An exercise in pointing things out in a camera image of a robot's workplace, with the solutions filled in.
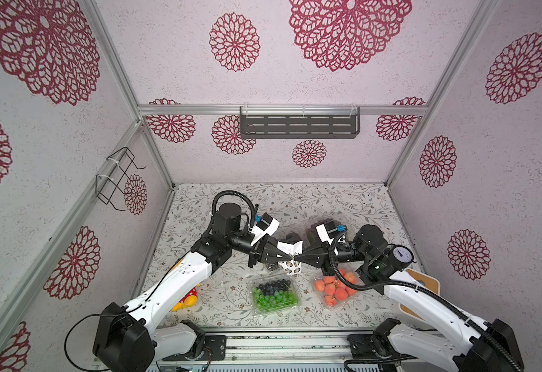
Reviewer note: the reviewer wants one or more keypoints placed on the white sticker label sheet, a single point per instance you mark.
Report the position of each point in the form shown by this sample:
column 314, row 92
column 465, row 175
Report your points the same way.
column 291, row 267

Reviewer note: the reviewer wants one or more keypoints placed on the yellow red plush toy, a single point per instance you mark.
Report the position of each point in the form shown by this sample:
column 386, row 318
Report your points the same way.
column 188, row 301

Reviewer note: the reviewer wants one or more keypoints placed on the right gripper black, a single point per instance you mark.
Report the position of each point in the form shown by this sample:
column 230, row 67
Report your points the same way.
column 325, row 256

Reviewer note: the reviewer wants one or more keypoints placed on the black wire wall rack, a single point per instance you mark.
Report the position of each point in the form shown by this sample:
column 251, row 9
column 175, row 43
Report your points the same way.
column 122, row 188

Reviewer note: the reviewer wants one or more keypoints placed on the floral table mat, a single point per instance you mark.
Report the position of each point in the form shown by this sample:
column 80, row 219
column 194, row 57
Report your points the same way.
column 225, row 299

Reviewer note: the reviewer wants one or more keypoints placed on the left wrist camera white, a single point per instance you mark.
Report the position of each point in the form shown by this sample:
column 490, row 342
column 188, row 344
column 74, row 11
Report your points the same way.
column 264, row 225

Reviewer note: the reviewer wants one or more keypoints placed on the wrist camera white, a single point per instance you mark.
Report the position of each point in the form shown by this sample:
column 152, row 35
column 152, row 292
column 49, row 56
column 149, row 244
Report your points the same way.
column 264, row 225
column 329, row 230

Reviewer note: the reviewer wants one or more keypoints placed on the purple grape clamshell box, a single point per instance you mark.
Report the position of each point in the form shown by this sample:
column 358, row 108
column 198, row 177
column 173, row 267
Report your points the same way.
column 311, row 233

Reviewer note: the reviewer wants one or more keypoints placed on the grey wall shelf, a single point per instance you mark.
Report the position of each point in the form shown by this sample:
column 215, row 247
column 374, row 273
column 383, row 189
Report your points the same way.
column 303, row 126

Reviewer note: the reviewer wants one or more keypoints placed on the green grape blueberry clamshell box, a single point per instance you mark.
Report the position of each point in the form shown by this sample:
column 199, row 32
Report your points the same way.
column 273, row 294

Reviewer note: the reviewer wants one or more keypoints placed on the black alarm clock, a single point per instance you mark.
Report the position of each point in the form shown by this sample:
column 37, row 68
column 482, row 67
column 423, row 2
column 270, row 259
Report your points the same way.
column 400, row 257

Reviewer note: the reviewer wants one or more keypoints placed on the blackberry clamshell box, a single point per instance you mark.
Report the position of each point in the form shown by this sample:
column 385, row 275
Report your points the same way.
column 290, row 238

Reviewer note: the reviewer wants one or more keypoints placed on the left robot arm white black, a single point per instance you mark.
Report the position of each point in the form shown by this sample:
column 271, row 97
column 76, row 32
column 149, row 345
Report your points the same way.
column 129, row 337

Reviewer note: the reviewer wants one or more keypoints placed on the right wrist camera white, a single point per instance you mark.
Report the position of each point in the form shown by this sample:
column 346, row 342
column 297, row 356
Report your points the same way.
column 329, row 230

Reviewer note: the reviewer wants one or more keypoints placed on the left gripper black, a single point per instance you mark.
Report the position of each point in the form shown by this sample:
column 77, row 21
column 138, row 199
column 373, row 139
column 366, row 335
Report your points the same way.
column 267, row 253

